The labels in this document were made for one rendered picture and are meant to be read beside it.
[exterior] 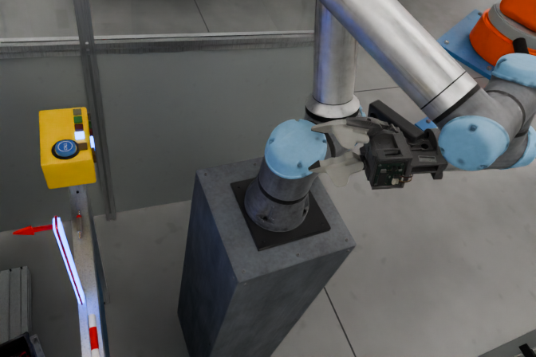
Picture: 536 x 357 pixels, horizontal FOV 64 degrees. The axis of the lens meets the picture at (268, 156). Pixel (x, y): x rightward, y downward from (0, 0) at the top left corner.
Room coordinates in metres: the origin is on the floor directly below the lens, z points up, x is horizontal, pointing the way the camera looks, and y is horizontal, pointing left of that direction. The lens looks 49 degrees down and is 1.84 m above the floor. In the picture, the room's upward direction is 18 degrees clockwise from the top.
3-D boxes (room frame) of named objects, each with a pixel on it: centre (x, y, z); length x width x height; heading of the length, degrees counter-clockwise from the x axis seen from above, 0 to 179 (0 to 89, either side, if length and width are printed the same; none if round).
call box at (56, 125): (0.54, 0.44, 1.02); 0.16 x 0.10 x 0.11; 33
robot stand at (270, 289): (0.59, -0.05, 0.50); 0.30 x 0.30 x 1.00; 37
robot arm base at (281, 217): (0.59, -0.05, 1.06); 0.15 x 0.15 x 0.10
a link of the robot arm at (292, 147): (0.59, -0.05, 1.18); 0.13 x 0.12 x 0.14; 151
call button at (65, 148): (0.51, 0.41, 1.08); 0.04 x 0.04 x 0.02
